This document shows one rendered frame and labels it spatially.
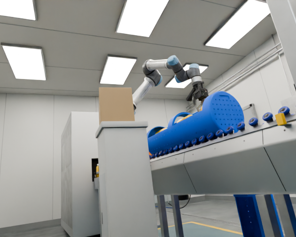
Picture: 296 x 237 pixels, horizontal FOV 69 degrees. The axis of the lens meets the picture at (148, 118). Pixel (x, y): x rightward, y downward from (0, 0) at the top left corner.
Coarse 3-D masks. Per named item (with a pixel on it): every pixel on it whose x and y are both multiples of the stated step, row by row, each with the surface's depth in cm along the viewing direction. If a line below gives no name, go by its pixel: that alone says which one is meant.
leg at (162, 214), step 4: (160, 196) 181; (160, 200) 179; (164, 200) 181; (160, 204) 178; (164, 204) 180; (160, 208) 178; (164, 208) 179; (160, 212) 178; (164, 212) 178; (160, 216) 178; (164, 216) 177; (160, 220) 177; (164, 220) 176; (160, 224) 177; (164, 224) 175; (164, 228) 174; (164, 232) 173; (168, 232) 174; (164, 236) 172; (168, 236) 173
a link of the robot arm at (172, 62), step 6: (150, 60) 181; (156, 60) 173; (162, 60) 166; (168, 60) 154; (174, 60) 152; (144, 66) 183; (150, 66) 178; (156, 66) 170; (162, 66) 164; (168, 66) 158; (174, 66) 154; (180, 66) 156; (144, 72) 189; (174, 72) 159
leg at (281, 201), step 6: (276, 198) 106; (282, 198) 104; (288, 198) 104; (282, 204) 104; (288, 204) 103; (282, 210) 103; (288, 210) 102; (282, 216) 103; (288, 216) 101; (294, 216) 102; (282, 222) 103; (288, 222) 101; (294, 222) 101; (288, 228) 101; (294, 228) 100; (288, 234) 101; (294, 234) 99
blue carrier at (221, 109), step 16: (208, 96) 133; (224, 96) 133; (208, 112) 124; (224, 112) 128; (240, 112) 134; (160, 128) 206; (176, 128) 152; (192, 128) 138; (208, 128) 128; (224, 128) 124; (160, 144) 175; (176, 144) 160; (192, 144) 150
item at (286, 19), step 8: (272, 0) 69; (280, 0) 66; (288, 0) 64; (272, 8) 69; (280, 8) 66; (288, 8) 64; (272, 16) 69; (280, 16) 66; (288, 16) 64; (280, 24) 66; (288, 24) 64; (280, 32) 66; (288, 32) 64; (280, 40) 66; (288, 40) 64; (288, 48) 64; (288, 56) 64; (288, 64) 64
